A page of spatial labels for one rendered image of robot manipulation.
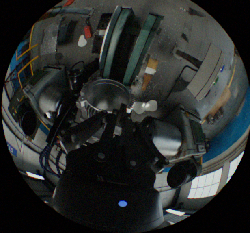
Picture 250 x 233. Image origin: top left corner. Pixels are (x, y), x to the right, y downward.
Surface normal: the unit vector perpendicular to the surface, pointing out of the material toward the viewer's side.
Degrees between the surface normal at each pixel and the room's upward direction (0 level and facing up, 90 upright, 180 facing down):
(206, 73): 55
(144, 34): 0
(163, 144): 62
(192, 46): 0
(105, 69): 0
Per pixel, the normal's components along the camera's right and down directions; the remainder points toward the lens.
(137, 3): -0.18, 0.72
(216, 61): -0.87, 0.15
